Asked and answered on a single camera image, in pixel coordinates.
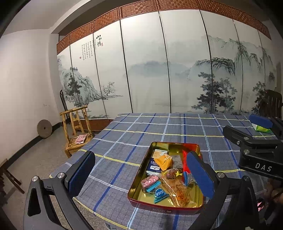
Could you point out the dark seed packet red label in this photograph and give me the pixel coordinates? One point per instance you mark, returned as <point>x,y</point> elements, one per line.
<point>176,160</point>

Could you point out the pink snack packet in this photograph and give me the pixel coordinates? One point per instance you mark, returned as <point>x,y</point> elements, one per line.
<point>150,182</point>

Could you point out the dark wooden stool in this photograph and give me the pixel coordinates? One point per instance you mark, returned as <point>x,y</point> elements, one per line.
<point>11,174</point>

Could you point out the brown candy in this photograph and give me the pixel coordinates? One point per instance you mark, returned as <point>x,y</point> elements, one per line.
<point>173,172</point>

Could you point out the black metal chair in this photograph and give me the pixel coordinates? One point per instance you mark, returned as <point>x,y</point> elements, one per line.
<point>63,99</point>

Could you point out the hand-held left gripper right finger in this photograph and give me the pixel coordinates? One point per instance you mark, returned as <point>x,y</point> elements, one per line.
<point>199,174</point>

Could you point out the clear bag of fried snacks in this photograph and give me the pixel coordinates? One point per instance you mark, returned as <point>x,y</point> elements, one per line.
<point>180,193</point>

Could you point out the round stone millstone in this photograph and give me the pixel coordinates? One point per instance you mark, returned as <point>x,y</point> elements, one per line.
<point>44,129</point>

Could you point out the light wooden chair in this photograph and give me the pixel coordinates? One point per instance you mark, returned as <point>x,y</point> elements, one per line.
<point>76,132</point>

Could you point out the blue plaid tablecloth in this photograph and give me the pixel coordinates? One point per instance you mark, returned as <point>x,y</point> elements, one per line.
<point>123,141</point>

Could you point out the red and gold tin box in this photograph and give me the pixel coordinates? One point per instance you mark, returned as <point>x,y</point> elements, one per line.
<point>154,209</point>

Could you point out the pink patterned packet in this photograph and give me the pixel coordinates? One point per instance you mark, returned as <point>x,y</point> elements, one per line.
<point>80,138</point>

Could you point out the red snack packet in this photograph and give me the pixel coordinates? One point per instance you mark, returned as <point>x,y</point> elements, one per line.
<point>184,159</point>

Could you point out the dark carved wooden chair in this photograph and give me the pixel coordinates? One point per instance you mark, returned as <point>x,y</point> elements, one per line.
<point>273,101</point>

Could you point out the green tissue pack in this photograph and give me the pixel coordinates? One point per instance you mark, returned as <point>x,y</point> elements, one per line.
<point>263,129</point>

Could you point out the large blue candy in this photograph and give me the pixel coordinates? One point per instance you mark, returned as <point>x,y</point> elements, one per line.
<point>160,194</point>

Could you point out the yellow snack packet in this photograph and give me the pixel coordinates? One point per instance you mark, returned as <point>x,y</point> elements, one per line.
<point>163,161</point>

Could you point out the painted folding screen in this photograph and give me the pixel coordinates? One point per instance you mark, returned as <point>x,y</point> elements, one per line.
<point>154,66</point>

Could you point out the blue cracker pack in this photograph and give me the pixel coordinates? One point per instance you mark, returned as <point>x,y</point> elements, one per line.
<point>154,165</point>

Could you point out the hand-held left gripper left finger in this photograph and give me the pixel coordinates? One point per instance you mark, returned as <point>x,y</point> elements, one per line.
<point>80,174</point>

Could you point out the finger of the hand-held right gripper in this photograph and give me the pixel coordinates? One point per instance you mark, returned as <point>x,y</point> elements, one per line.
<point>260,120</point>
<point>245,136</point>

